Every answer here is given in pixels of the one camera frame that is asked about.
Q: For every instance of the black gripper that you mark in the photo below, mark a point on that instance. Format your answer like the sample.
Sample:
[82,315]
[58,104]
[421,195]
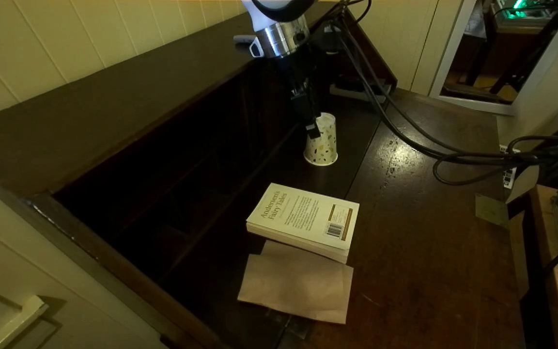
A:
[301,73]

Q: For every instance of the white speckled paper cup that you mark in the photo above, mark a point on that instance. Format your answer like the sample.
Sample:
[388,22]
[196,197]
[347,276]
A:
[322,150]

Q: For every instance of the black and white marker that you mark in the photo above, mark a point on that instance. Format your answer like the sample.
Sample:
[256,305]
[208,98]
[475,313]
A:
[242,40]

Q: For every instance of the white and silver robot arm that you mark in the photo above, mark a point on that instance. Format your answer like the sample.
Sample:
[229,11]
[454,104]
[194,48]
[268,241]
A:
[279,34]

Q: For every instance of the dark wooden secretary cabinet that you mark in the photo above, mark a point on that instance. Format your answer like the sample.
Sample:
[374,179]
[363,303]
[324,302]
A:
[147,172]

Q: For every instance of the white tray of dark items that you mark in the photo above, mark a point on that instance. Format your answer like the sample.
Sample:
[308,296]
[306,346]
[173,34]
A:
[353,90]

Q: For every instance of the white paperback book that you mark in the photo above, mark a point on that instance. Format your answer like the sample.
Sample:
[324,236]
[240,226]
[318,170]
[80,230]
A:
[304,220]

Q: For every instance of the small tan paper note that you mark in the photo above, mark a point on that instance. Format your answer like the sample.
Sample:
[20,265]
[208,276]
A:
[490,210]

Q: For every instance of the white perforated metal bracket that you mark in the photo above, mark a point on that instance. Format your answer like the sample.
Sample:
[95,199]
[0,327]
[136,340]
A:
[508,176]

